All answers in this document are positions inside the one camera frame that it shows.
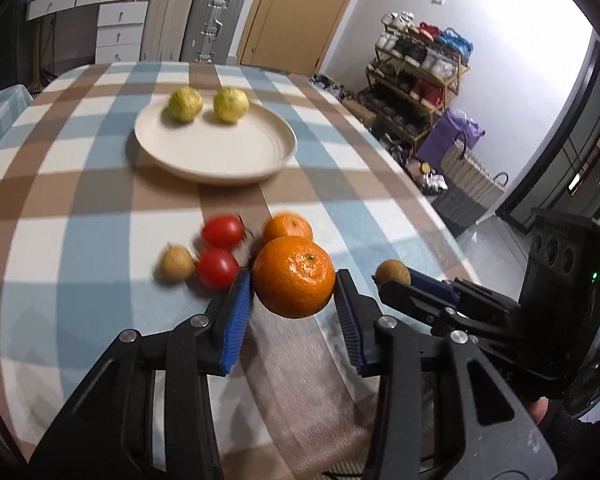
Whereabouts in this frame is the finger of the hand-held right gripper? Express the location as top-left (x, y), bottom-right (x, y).
top-left (408, 268), bottom-right (524, 327)
top-left (379, 279), bottom-right (522, 357)

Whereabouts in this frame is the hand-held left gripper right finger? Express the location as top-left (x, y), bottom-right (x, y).
top-left (332, 269), bottom-right (563, 480)

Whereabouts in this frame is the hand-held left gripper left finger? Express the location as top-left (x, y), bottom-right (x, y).
top-left (27, 267), bottom-right (253, 480)

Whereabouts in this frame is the red tomato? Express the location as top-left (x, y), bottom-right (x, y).
top-left (201, 215), bottom-right (246, 249)
top-left (195, 249), bottom-right (241, 291)

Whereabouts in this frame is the large orange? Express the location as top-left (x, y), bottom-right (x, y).
top-left (252, 236), bottom-right (337, 319)

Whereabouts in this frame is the small orange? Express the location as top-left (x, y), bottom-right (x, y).
top-left (263, 213), bottom-right (314, 246)

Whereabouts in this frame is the cream round plate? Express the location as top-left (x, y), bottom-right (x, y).
top-left (134, 91), bottom-right (299, 186)

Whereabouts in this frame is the person's right forearm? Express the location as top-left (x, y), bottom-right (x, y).
top-left (540, 402), bottom-right (600, 480)

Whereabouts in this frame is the person's right hand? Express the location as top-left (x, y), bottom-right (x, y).
top-left (527, 397), bottom-right (552, 427)

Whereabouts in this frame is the crumpled silver bag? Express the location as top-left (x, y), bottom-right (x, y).
top-left (420, 172), bottom-right (449, 195)

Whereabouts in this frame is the grey wicker basket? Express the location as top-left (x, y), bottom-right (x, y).
top-left (432, 140), bottom-right (508, 238)

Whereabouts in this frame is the purple bag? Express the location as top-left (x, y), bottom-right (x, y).
top-left (417, 108), bottom-right (486, 161)

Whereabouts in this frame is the blue brown checked tablecloth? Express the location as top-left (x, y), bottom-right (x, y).
top-left (0, 60), bottom-right (481, 466)

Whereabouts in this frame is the cardboard box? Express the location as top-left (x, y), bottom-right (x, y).
top-left (341, 97), bottom-right (377, 127)

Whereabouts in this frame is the wooden shoe rack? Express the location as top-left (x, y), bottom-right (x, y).
top-left (365, 10), bottom-right (473, 146)

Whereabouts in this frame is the yellow-green guava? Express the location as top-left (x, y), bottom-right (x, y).
top-left (213, 87), bottom-right (251, 125)
top-left (168, 86), bottom-right (204, 123)

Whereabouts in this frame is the pile of shoes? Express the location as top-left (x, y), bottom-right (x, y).
top-left (310, 74), bottom-right (362, 107)

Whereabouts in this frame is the wooden door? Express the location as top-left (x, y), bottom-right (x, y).
top-left (237, 0), bottom-right (372, 76)

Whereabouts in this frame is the silver suitcase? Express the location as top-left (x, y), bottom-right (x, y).
top-left (180, 0), bottom-right (247, 64)

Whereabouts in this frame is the light blue checked cloth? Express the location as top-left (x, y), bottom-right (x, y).
top-left (0, 84), bottom-right (32, 163)

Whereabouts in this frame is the beige suitcase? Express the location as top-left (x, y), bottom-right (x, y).
top-left (140, 0), bottom-right (198, 63)

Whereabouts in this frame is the white desk with drawers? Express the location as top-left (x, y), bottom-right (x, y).
top-left (26, 0), bottom-right (153, 66)

